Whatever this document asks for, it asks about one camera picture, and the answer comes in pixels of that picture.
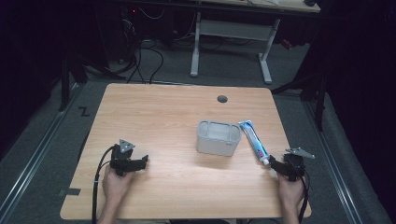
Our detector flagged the black floor cables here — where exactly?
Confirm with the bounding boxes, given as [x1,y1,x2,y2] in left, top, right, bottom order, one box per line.
[120,6,197,85]

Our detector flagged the white-framed wooden desk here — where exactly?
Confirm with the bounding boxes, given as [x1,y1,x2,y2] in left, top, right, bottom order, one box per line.
[189,0,322,86]

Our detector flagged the blue and white toothpaste tube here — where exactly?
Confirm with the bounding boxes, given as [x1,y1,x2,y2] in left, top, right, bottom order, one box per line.
[237,119,271,166]

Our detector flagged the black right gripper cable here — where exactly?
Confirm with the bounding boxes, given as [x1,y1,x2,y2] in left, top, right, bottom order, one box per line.
[297,174,311,224]

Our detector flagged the light grey divided holder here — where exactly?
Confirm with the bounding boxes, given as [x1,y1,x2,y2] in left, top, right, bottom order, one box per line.
[195,119,243,158]

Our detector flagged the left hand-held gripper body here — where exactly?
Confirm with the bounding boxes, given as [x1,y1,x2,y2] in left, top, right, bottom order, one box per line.
[108,138,140,177]

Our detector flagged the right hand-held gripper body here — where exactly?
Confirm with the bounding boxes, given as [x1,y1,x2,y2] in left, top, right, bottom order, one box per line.
[279,147,316,183]

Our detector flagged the grey floor tape strip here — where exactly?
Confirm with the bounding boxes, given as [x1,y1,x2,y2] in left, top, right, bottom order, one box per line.
[57,188,82,198]

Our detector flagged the metal floor rail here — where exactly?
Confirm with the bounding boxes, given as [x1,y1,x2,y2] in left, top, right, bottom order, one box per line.
[303,99,363,224]
[0,82,85,218]

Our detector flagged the person's right hand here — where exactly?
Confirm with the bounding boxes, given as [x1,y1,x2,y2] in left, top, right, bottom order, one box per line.
[275,169,306,207]

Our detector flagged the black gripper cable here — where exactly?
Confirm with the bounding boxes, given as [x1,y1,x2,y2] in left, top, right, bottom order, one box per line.
[297,174,311,224]
[91,145,117,224]

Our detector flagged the person's left hand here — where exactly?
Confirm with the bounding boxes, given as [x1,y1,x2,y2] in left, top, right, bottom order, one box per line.
[102,163,135,203]

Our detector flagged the black metal stand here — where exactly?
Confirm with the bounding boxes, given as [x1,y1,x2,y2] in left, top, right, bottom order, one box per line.
[270,71,328,133]
[57,52,129,113]

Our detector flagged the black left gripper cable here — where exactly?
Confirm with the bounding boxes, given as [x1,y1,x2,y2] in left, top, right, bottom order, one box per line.
[91,145,117,224]

